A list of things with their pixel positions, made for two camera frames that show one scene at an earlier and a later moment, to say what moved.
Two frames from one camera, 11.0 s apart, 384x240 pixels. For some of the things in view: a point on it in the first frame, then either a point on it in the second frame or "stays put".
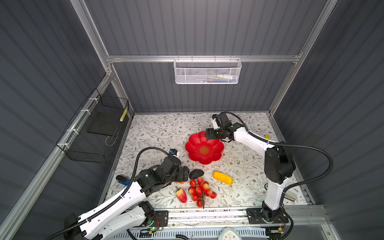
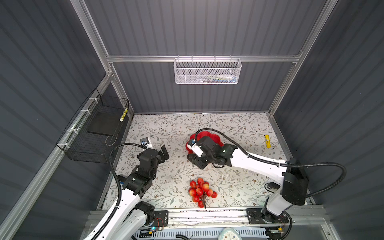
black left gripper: [183, 173] -> [160, 158]
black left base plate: [161, 219] stays put
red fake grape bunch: [199, 189] stays put
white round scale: [229, 233] stays put
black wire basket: [91, 132] stays put
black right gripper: [209, 135] -> [196, 162]
